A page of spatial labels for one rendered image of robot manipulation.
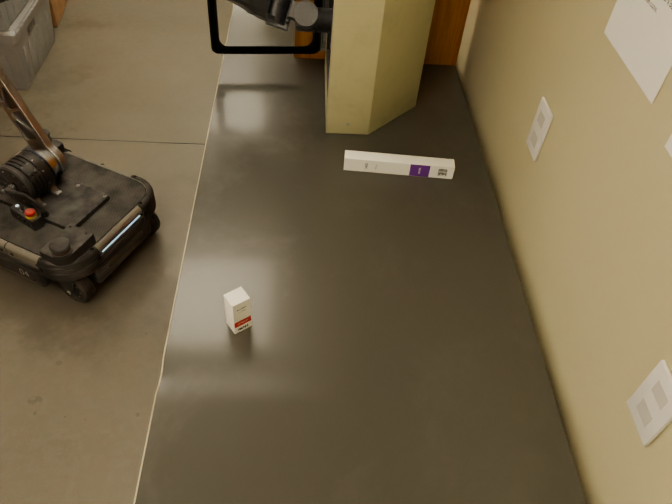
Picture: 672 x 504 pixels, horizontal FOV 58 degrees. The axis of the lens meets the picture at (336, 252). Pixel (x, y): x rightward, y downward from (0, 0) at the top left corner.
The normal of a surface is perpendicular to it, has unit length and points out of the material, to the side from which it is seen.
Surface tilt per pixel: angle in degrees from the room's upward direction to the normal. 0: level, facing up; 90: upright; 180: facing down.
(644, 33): 90
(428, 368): 0
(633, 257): 90
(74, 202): 0
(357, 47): 90
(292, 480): 0
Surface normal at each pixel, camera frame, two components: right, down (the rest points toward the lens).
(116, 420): 0.07, -0.68
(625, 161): -1.00, -0.03
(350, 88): 0.02, 0.73
